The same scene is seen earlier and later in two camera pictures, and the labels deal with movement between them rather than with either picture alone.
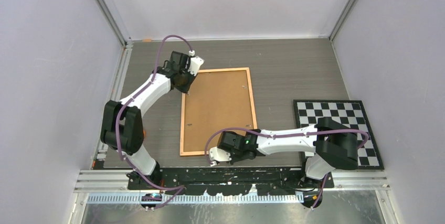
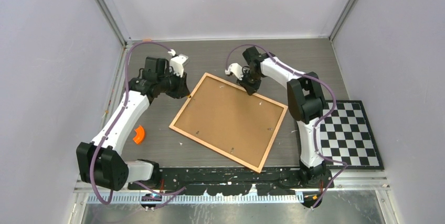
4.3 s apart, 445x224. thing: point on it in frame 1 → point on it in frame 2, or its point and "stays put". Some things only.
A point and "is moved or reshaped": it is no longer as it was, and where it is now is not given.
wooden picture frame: [219, 98] is moved or reshaped
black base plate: [231, 180] stays put
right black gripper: [234, 158] → [251, 89]
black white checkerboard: [350, 113] stays put
